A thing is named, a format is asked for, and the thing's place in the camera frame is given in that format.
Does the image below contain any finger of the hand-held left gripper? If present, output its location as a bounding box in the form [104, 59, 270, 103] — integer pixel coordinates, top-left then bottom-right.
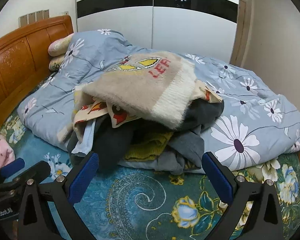
[5, 161, 52, 188]
[0, 158, 25, 183]

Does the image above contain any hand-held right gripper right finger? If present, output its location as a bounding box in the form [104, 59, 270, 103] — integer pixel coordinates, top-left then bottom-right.
[202, 151, 284, 240]

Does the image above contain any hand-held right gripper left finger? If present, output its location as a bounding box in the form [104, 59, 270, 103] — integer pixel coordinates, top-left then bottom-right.
[17, 152, 100, 240]

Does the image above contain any beige fuzzy sweater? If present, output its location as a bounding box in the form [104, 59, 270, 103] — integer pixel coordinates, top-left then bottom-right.
[81, 51, 198, 130]

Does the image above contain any pink cloth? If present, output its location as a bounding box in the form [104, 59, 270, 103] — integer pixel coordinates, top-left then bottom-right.
[0, 134, 15, 173]

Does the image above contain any light blue garment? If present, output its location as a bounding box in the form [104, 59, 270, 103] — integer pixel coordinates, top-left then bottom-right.
[71, 119, 98, 155]

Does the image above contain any grey garment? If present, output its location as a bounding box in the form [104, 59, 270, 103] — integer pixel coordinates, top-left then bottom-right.
[117, 130, 205, 175]

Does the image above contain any teal floral bed sheet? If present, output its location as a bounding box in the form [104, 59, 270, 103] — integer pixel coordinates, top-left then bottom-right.
[0, 105, 300, 240]

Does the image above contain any blue floral quilt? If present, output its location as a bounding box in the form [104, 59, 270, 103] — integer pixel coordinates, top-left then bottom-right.
[16, 29, 300, 172]

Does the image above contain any yellow-green knit sweater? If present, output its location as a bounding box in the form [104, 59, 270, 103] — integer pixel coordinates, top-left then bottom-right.
[124, 131, 174, 162]

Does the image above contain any wooden headboard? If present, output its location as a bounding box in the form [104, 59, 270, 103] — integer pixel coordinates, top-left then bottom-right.
[0, 15, 74, 140]

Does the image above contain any cream floral pillow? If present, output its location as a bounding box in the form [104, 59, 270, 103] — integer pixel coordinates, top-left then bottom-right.
[48, 34, 74, 57]
[49, 55, 65, 71]

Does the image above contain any wooden door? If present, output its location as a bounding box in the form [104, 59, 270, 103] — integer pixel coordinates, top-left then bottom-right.
[230, 0, 254, 67]

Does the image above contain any white wardrobe with black stripe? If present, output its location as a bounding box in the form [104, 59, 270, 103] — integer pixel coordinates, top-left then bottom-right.
[75, 0, 243, 65]

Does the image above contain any beige wall panel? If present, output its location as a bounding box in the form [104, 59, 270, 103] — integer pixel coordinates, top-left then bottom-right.
[18, 9, 50, 27]

